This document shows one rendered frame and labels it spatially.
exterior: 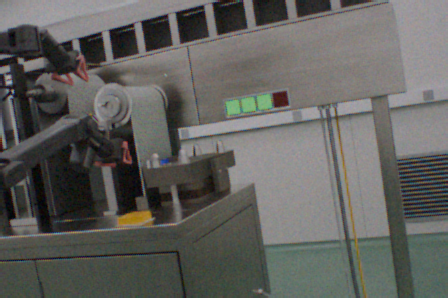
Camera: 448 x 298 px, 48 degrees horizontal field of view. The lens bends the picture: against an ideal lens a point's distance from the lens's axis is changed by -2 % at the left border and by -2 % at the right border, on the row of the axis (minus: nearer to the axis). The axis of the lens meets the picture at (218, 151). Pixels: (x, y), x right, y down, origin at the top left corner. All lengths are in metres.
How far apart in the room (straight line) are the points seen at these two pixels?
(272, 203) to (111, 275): 2.97
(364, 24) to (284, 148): 2.58
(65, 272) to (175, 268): 0.37
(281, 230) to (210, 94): 2.62
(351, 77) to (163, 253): 0.86
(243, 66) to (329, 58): 0.31
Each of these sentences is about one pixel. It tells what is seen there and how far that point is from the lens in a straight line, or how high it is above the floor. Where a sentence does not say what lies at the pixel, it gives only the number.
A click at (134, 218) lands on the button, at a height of 0.92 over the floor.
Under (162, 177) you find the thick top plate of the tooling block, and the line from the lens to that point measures 1.63.
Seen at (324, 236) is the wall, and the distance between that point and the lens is 4.34.
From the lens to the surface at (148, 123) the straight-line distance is 1.80.
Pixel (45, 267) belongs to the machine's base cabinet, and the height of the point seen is 0.79.
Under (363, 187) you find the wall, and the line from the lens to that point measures 4.21.
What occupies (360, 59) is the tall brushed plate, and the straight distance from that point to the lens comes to 1.80.
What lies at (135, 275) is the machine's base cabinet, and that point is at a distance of 1.49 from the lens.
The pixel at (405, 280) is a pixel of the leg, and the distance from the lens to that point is 2.07.
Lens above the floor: 1.14
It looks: 3 degrees down
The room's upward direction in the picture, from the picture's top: 9 degrees counter-clockwise
